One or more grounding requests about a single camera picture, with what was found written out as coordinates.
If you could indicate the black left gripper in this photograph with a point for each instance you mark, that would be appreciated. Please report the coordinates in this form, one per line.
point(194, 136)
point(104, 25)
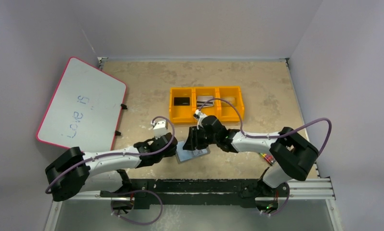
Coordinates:
point(172, 152)

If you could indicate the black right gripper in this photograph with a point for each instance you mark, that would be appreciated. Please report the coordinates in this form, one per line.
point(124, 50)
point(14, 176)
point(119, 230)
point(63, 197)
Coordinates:
point(197, 137)

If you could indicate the grey leather card holder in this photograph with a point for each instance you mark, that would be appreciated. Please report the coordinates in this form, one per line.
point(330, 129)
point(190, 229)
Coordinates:
point(186, 155)

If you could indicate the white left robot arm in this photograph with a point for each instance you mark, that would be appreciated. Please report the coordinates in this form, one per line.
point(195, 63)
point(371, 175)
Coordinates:
point(74, 171)

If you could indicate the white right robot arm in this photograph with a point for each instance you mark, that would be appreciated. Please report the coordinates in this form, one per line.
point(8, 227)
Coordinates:
point(294, 155)

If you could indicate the black card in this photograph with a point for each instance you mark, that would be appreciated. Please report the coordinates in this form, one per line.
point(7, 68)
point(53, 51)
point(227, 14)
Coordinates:
point(181, 101)

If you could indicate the yellow middle bin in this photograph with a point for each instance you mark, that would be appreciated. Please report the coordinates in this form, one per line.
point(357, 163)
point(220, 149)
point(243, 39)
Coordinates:
point(210, 111)

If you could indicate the yellow bin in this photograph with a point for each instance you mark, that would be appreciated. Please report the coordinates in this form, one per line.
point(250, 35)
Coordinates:
point(180, 114)
point(210, 111)
point(233, 95)

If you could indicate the yellow right bin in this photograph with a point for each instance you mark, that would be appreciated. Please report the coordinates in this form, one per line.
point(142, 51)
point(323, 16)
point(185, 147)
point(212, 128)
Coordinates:
point(233, 95)

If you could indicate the yellow left bin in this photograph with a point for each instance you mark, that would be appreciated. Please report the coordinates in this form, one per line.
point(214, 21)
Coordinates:
point(180, 114)

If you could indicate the coloured marker pack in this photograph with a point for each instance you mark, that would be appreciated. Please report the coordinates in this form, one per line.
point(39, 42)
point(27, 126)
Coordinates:
point(268, 158)

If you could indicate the pink framed whiteboard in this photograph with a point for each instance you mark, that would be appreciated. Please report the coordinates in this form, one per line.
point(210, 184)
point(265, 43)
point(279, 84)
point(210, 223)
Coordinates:
point(84, 110)

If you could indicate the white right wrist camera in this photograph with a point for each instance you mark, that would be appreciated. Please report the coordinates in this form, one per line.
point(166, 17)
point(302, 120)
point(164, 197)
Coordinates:
point(199, 116)

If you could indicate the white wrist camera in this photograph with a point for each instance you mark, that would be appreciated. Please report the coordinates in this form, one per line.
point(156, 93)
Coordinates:
point(199, 116)
point(160, 128)

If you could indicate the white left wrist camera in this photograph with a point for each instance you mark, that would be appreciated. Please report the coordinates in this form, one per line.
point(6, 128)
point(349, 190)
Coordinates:
point(160, 128)

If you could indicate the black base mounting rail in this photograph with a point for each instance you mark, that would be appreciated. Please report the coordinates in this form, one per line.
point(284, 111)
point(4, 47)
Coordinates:
point(246, 193)

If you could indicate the aluminium frame rail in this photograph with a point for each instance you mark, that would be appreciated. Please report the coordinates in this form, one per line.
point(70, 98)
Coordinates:
point(312, 189)

